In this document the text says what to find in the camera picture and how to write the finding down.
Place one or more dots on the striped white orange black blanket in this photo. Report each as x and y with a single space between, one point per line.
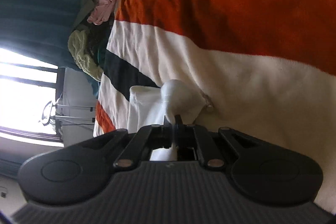
267 67

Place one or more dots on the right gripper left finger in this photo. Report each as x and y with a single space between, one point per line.
140 147

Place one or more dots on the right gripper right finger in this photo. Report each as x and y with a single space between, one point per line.
194 143

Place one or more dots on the white zip-up garment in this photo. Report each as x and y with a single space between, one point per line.
148 105

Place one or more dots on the window with dark frame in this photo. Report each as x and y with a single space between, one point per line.
28 88

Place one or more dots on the dark green garment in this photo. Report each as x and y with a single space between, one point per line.
97 42

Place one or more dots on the teal curtain right of window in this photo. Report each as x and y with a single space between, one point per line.
44 3

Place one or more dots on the light green knitted sweater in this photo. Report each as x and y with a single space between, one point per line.
77 44

